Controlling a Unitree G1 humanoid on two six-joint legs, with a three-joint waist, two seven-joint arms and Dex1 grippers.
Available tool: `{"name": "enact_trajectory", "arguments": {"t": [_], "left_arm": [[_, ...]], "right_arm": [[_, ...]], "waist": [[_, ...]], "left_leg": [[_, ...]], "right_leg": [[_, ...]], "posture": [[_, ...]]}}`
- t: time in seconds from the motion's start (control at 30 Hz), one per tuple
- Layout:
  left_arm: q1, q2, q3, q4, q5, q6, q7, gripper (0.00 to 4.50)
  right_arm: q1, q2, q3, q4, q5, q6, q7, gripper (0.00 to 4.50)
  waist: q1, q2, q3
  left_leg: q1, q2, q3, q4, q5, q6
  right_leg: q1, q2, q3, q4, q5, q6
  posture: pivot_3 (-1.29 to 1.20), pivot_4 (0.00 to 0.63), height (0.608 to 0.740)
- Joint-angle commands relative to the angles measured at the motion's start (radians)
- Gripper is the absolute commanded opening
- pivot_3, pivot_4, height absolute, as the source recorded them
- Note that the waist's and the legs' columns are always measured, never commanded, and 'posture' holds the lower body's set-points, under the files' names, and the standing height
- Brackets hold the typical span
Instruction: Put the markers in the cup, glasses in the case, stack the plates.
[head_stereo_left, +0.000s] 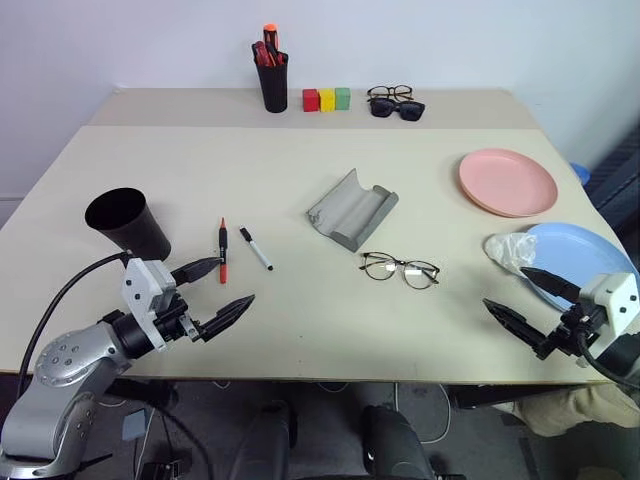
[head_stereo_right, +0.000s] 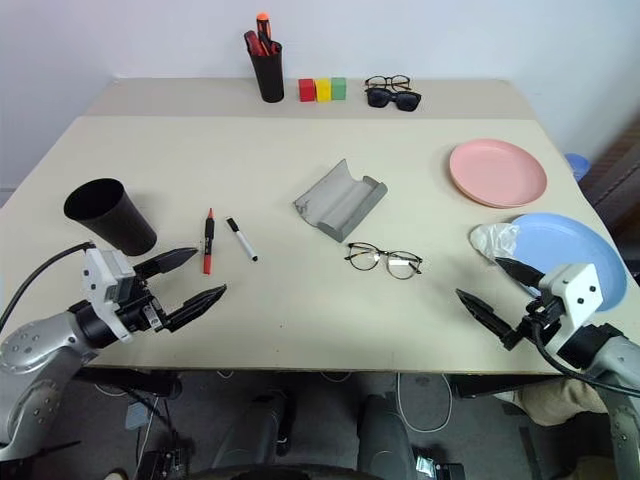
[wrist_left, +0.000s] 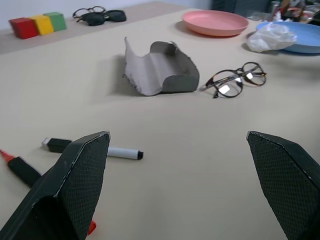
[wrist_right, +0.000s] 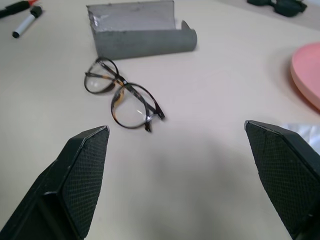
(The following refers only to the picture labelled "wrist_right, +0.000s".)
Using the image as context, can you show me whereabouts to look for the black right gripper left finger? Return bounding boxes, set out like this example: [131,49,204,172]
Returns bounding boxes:
[0,125,111,240]

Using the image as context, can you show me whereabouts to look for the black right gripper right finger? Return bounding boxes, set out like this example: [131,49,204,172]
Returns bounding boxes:
[243,120,320,240]

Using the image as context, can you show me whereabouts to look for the white tissue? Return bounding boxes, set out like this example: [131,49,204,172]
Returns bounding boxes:
[281,121,320,152]

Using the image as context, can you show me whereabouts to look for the tortoiseshell round glasses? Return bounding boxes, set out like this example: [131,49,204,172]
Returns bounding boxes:
[84,56,167,133]

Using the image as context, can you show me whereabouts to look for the grey felt glasses case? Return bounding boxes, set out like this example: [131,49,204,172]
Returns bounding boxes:
[86,0,198,61]

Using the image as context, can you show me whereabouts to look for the white marker with black cap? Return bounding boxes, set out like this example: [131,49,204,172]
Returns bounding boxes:
[11,6,44,39]

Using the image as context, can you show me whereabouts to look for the black marker with red tip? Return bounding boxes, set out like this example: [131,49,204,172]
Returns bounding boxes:
[0,0,41,19]

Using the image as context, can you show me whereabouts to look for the pink plate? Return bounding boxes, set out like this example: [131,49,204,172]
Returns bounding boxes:
[289,41,320,112]

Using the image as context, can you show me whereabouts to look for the black sunglasses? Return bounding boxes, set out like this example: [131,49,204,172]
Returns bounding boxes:
[246,0,308,18]

